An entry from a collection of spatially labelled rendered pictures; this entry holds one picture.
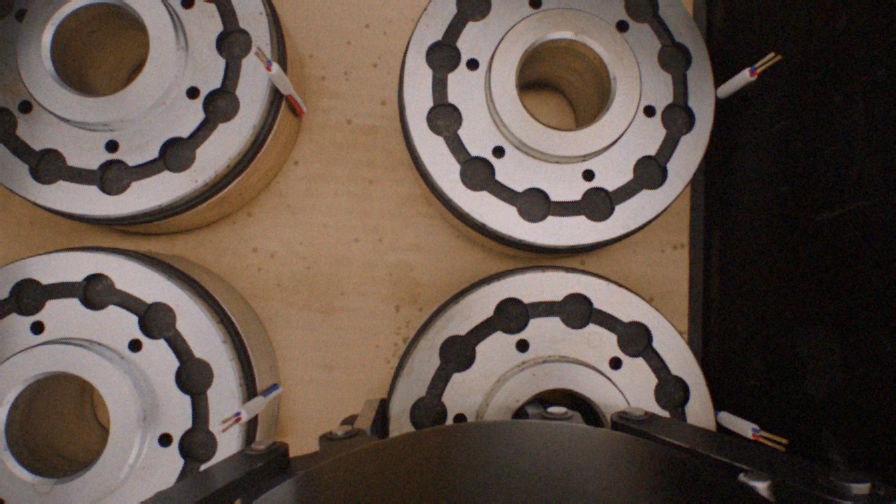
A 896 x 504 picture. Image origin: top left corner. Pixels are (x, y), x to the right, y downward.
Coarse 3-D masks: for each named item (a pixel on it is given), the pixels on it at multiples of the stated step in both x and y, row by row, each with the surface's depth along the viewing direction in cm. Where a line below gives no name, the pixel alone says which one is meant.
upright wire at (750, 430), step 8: (720, 416) 15; (728, 416) 14; (728, 424) 14; (736, 424) 14; (744, 424) 13; (752, 424) 13; (744, 432) 13; (752, 432) 13; (760, 432) 13; (760, 440) 13; (768, 440) 13; (784, 440) 12; (784, 448) 12
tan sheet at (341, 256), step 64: (320, 0) 18; (384, 0) 18; (320, 64) 18; (384, 64) 18; (320, 128) 18; (384, 128) 18; (0, 192) 17; (320, 192) 18; (384, 192) 18; (0, 256) 17; (192, 256) 17; (256, 256) 17; (320, 256) 17; (384, 256) 17; (448, 256) 18; (512, 256) 18; (576, 256) 18; (640, 256) 18; (320, 320) 17; (384, 320) 17; (320, 384) 17; (384, 384) 17
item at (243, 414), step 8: (272, 392) 15; (280, 392) 16; (256, 400) 14; (264, 400) 14; (240, 408) 13; (248, 408) 13; (256, 408) 13; (232, 416) 12; (240, 416) 13; (248, 416) 13; (232, 424) 12
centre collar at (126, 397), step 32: (32, 352) 13; (64, 352) 13; (96, 352) 13; (0, 384) 13; (32, 384) 13; (96, 384) 13; (128, 384) 13; (0, 416) 13; (128, 416) 13; (0, 448) 13; (128, 448) 13; (0, 480) 13; (32, 480) 13; (64, 480) 13; (96, 480) 13
